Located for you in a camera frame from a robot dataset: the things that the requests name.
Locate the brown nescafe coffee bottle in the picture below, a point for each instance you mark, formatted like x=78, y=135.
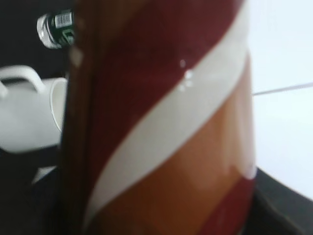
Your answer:
x=158, y=133

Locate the clear water bottle green label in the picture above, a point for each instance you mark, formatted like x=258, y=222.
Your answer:
x=56, y=30

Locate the white ceramic mug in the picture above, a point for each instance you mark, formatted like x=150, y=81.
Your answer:
x=31, y=110

